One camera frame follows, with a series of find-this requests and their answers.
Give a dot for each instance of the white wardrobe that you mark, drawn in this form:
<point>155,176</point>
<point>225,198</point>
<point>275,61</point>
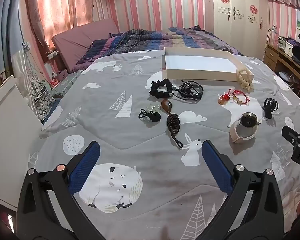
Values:
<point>240,22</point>

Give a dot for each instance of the pink patterned curtain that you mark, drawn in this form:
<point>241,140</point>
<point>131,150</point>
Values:
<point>57,7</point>

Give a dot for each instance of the pink pillow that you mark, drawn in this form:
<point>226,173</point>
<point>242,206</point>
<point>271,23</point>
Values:
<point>82,37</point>

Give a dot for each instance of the wall socket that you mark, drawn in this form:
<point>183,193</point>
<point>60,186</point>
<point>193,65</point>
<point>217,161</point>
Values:
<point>27,46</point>

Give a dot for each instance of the blue curtain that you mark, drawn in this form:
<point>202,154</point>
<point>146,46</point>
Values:
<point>5,35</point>

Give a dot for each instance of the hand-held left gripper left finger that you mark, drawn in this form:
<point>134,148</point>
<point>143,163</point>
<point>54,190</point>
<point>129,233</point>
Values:
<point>86,165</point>

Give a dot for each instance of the black scrunchie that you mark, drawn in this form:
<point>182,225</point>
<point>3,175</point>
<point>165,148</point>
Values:
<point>157,91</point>

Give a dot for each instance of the grey printed blanket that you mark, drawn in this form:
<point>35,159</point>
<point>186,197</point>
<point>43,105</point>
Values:
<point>140,135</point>

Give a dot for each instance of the shallow white cardboard box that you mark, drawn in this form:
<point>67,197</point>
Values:
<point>200,63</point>

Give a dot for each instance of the white storage box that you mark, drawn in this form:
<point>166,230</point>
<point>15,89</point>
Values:
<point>289,48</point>

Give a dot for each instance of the clear plastic bag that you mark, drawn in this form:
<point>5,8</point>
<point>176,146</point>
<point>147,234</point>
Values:
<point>32,85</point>

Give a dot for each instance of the wooden desk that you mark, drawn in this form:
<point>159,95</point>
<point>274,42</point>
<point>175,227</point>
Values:
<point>275,57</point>

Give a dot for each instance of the black hair claw clip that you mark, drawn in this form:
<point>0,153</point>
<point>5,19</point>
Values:
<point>268,107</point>

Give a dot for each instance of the pale green jade bangle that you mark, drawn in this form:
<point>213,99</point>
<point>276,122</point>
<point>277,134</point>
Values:
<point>152,108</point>

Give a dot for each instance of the white power strip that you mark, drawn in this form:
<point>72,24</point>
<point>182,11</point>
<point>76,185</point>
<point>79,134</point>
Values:
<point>52,54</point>

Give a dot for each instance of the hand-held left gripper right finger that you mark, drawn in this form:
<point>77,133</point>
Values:
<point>216,165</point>

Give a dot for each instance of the white board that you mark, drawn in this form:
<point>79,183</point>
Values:
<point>12,140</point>

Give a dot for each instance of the striped purple blue quilt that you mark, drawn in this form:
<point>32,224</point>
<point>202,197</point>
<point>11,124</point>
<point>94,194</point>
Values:
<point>145,40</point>

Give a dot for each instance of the desk lamp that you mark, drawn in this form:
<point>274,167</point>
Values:
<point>272,31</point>

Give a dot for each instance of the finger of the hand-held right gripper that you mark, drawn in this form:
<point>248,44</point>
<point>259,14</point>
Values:
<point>291,133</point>

